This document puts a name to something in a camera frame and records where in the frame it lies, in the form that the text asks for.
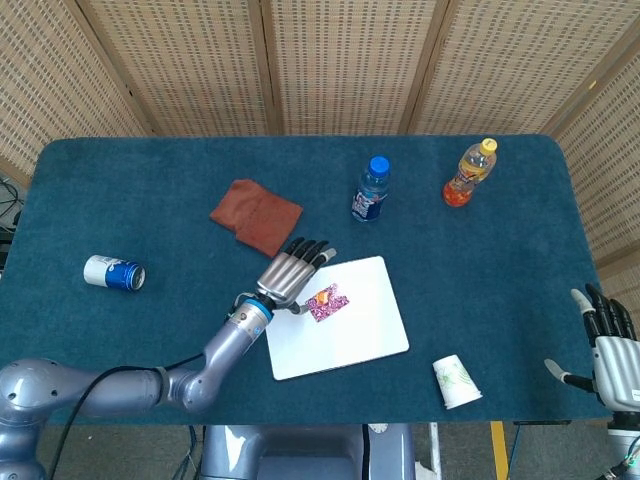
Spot grey robot torso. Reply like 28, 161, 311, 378
199, 423, 416, 480

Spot blue and white can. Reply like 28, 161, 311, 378
83, 254, 147, 292

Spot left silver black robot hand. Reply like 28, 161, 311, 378
255, 238, 338, 317

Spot white board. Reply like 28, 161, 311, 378
264, 255, 410, 381

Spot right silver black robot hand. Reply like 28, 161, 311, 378
543, 283, 640, 414

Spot brown folded towel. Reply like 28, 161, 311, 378
209, 179, 304, 259

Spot pink patterned packet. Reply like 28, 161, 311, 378
307, 282, 351, 325

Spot teal felt table cover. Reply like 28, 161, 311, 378
0, 133, 614, 426

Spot black background cables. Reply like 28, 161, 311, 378
0, 174, 24, 241

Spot yellow capped orange tea bottle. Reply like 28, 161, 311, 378
442, 137, 499, 208

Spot woven wooden folding screen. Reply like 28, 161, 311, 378
0, 0, 640, 301

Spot white table leg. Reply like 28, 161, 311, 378
428, 422, 444, 480

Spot blue capped drink bottle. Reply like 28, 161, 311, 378
350, 155, 391, 224

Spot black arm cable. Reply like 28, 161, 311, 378
47, 352, 206, 480

